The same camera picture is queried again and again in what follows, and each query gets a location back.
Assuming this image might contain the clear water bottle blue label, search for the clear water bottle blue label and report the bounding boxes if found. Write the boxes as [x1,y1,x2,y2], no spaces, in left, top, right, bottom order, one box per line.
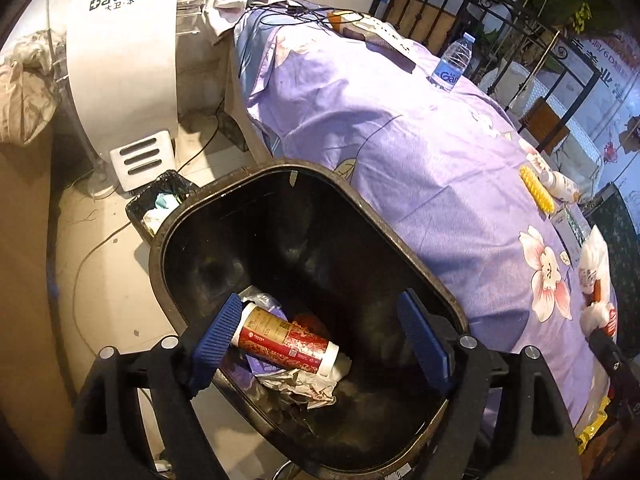
[429,32,475,93]

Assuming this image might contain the black trash bin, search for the black trash bin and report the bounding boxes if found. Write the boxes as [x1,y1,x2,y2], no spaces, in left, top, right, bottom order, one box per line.
[148,160,471,476]

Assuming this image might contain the brown cushion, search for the brown cushion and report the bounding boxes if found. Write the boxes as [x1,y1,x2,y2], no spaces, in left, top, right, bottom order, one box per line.
[520,97,571,156]

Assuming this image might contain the black iron bed frame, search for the black iron bed frame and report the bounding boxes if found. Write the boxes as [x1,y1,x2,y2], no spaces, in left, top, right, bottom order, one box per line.
[370,0,601,111]

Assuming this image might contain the yellow snack packet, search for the yellow snack packet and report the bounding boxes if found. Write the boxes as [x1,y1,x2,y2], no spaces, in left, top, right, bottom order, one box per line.
[575,395,613,453]

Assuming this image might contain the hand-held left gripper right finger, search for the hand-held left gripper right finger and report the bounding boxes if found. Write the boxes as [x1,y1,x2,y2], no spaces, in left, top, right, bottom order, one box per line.
[397,289,583,480]

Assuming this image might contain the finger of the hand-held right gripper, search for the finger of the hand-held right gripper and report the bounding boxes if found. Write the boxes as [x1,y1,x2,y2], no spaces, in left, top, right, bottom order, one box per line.
[587,329,640,411]

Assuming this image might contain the white standing machine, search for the white standing machine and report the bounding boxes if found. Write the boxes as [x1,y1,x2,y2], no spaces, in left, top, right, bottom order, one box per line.
[47,0,183,196]

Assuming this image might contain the large printed wall banner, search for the large printed wall banner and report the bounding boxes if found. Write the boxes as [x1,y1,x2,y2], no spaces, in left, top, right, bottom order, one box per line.
[565,25,640,196]

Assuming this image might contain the green floral cabinet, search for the green floral cabinet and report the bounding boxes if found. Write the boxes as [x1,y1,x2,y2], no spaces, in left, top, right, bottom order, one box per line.
[585,182,640,341]

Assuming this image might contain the white plastic bag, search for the white plastic bag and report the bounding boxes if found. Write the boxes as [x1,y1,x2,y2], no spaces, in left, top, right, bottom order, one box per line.
[579,225,619,336]

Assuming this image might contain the yellow ridged stick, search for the yellow ridged stick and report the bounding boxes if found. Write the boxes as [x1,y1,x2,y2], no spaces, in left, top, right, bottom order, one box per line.
[519,164,557,215]

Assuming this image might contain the white printed paper bag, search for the white printed paper bag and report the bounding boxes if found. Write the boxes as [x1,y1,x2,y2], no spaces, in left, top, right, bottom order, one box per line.
[327,7,416,61]

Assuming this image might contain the purple floral bed sheet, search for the purple floral bed sheet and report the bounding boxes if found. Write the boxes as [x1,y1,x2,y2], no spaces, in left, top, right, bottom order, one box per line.
[235,0,618,441]

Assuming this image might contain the purple packet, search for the purple packet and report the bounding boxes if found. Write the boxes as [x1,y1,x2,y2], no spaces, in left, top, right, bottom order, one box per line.
[232,350,271,386]

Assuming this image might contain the cream drink bottle orange cap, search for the cream drink bottle orange cap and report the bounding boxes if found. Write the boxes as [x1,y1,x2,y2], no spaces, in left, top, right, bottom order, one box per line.
[537,160,581,203]

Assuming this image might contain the beige cloth pile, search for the beige cloth pile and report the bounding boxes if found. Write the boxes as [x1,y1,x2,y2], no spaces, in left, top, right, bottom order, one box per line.
[0,30,63,146]

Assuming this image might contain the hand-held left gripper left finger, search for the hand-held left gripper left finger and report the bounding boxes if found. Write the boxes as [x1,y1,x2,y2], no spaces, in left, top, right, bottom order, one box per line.
[72,292,246,480]

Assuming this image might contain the red cylindrical canister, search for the red cylindrical canister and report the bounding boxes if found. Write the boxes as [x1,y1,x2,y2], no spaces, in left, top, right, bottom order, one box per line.
[230,304,353,378]

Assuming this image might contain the small black waste bin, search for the small black waste bin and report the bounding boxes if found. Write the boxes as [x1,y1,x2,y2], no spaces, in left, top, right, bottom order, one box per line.
[125,170,201,241]

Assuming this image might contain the black cables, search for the black cables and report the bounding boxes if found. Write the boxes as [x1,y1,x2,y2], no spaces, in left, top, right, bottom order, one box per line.
[235,0,341,26]

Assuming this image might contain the clear acrylic holder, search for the clear acrylic holder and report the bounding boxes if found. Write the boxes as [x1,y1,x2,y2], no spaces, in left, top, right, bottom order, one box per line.
[175,0,206,36]

